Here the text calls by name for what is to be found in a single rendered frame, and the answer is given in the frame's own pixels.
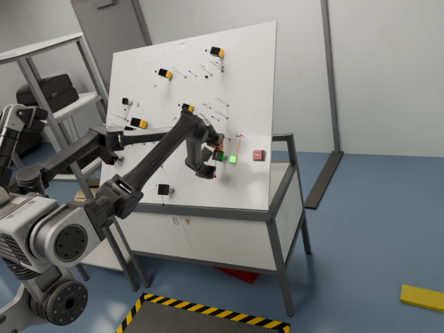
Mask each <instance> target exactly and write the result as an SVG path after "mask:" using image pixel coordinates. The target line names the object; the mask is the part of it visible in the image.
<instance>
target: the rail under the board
mask: <svg viewBox="0 0 444 333"><path fill-rule="evenodd" d="M133 211H135V212H144V213H161V214H169V215H186V216H195V217H212V218H221V219H238V220H247V221H263V222H270V220H271V218H272V210H271V206H270V208H269V210H259V209H238V208H226V207H205V206H194V205H172V204H165V205H164V206H163V205H162V204H161V203H140V202H139V203H138V204H137V206H136V208H135V209H134V210H133Z"/></svg>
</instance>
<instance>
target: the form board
mask: <svg viewBox="0 0 444 333"><path fill-rule="evenodd" d="M277 29H278V22H277V21H272V22H266V23H262V24H256V25H252V26H246V27H242V28H236V29H232V30H226V31H222V32H216V33H213V34H206V35H203V36H196V37H193V38H187V39H183V40H177V41H173V42H167V43H163V44H157V45H153V46H147V47H143V48H137V49H133V50H127V51H123V52H117V53H114V54H113V61H112V73H111V80H110V92H109V99H108V111H107V119H106V124H107V125H108V113H109V111H111V110H116V115H117V116H120V117H123V118H126V120H124V119H123V118H120V117H117V116H116V123H115V125H116V126H122V127H124V128H125V126H129V127H131V128H133V129H134V128H137V127H134V126H131V125H130V123H131V122H127V120H129V121H131V118H132V117H133V118H139V119H141V120H145V121H146V122H147V123H149V124H148V127H147V129H151V128H165V127H172V126H174V125H175V124H176V122H172V114H179V116H178V119H179V118H180V111H181V110H182V107H181V106H178V105H179V104H180V105H183V103H185V104H191V106H194V110H193V112H192V113H193V114H195V115H196V114H198V113H202V114H203V115H204V116H205V117H206V118H207V120H208V121H210V122H211V124H212V125H213V127H214V129H215V130H216V132H217V133H224V135H225V137H226V138H228V139H229V138H230V139H231V140H230V141H229V140H228V139H226V138H224V140H223V151H224V154H223V155H225V156H228V157H227V160H223V159H222V162H220V161H216V176H217V177H216V178H213V179H211V180H208V179H206V178H200V177H198V176H196V175H195V173H196V172H194V171H193V170H192V169H190V168H189V167H187V166H186V165H185V158H186V157H187V150H186V140H184V141H183V142H182V143H181V144H180V146H179V147H178V148H177V149H176V150H175V151H174V152H173V154H172V155H171V156H170V157H169V158H168V159H167V160H166V161H165V162H164V163H163V164H162V165H161V166H163V168H161V167H160V168H159V169H158V170H157V171H156V172H155V173H154V174H153V176H152V177H150V179H148V181H147V182H146V184H145V185H144V187H143V189H142V190H141V191H142V192H143V194H144V195H143V198H142V199H141V200H140V201H139V202H140V203H152V204H163V202H164V204H172V205H194V206H205V207H226V208H238V209H259V210H269V208H270V178H271V163H272V134H273V118H274V89H275V74H276V44H277ZM181 42H187V48H186V49H185V50H178V51H175V52H174V51H173V47H174V44H177V43H181ZM212 46H213V47H218V48H221V49H222V50H225V55H224V58H223V61H219V57H215V56H212V55H211V54H210V51H207V52H206V51H205V50H211V47H212ZM210 61H211V62H210ZM208 62H209V71H208V72H209V73H211V74H213V76H212V77H211V76H210V74H209V73H208V72H206V71H202V69H201V68H202V67H201V64H202V63H208ZM216 62H217V63H218V64H219V65H220V66H219V65H218V64H216ZM213 63H215V64H216V65H217V66H218V67H219V68H220V69H221V66H222V67H224V68H223V70H224V72H223V73H222V72H221V70H220V69H219V68H218V67H216V66H215V65H214V64H213ZM173 67H174V68H173ZM199 67H201V68H199ZM160 68H161V69H166V70H168V71H170V72H171V73H172V74H173V77H172V81H169V80H168V79H167V78H164V77H161V76H159V75H158V73H159V72H156V73H155V71H159V69H160ZM176 69H177V70H178V71H179V72H180V73H181V74H183V75H184V76H187V78H186V79H185V78H184V76H183V75H181V74H179V73H177V70H176ZM173 70H175V71H176V72H175V71H173ZM189 71H191V72H192V73H193V74H194V75H193V74H191V73H190V72H189ZM195 75H197V76H198V77H196V76H195ZM206 75H207V76H208V78H207V79H206V78H205V76H206ZM158 82H160V84H159V90H155V91H153V83H158ZM122 98H128V99H129V101H130V102H133V105H130V106H128V105H125V108H126V111H125V110H124V109H125V108H124V104H122ZM215 98H216V99H218V98H220V99H221V100H222V101H223V102H224V103H225V104H229V107H227V105H225V104H223V103H222V102H220V101H218V100H219V99H218V100H216V99H215ZM137 100H142V101H143V102H142V108H136V102H137ZM203 103H204V104H206V105H207V106H209V107H211V109H209V108H208V107H207V106H205V105H203ZM209 103H210V104H209ZM214 111H216V112H217V111H219V112H220V113H222V115H224V116H226V117H229V119H228V120H227V119H226V117H224V116H222V115H220V113H219V112H217V113H216V112H214ZM218 113H219V114H218ZM211 116H213V117H214V118H212V117H211ZM215 118H217V119H220V121H219V122H218V121H217V120H216V119H215ZM106 128H107V126H106ZM137 130H144V128H143V129H142V128H137ZM235 132H238V133H243V136H245V137H247V138H248V137H249V138H250V140H247V138H245V137H243V139H242V141H240V145H239V141H234V140H235ZM158 142H159V141H156V142H155V144H153V143H151V142H148V143H145V145H143V144H142V143H136V144H133V146H131V145H126V146H125V147H124V150H123V151H114V152H115V154H117V156H119V157H121V156H123V157H124V159H123V161H122V162H121V163H120V162H118V161H117V162H118V163H117V162H116V165H117V169H116V168H115V167H116V166H110V165H106V164H105V163H104V161H102V169H101V176H100V186H101V185H102V184H103V183H104V182H106V181H107V180H110V179H111V178H112V177H113V176H114V175H115V174H116V173H117V174H119V175H120V176H121V177H123V175H125V174H127V173H128V172H129V171H131V170H132V169H133V168H135V167H136V166H137V165H138V164H139V162H140V161H141V160H142V159H143V158H144V157H145V156H146V155H147V154H148V153H149V152H150V151H151V150H152V149H153V148H154V146H156V144H157V143H158ZM238 147H239V151H238ZM253 150H265V153H264V161H253V159H252V157H253ZM237 151H238V155H237ZM231 155H233V156H236V155H237V162H236V166H235V163H230V162H229V159H230V156H231ZM154 182H161V184H169V188H172V189H174V193H168V196H164V195H163V199H162V195H158V190H154Z"/></svg>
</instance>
